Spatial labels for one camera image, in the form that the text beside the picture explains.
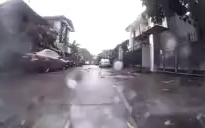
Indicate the white car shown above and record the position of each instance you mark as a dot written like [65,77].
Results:
[105,62]

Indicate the row of trees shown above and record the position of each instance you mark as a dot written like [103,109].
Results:
[78,53]

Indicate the dark fence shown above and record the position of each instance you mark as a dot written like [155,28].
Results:
[132,59]

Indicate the wet grey asphalt road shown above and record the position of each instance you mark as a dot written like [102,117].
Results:
[90,96]

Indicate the pale house with balcony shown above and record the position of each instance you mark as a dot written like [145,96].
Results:
[60,31]

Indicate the dark red car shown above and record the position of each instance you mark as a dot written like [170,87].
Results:
[46,60]

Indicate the pale two-storey building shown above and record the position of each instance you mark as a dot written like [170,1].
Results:
[176,50]

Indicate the grey building with sloped roof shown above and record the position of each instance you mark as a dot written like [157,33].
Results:
[13,36]

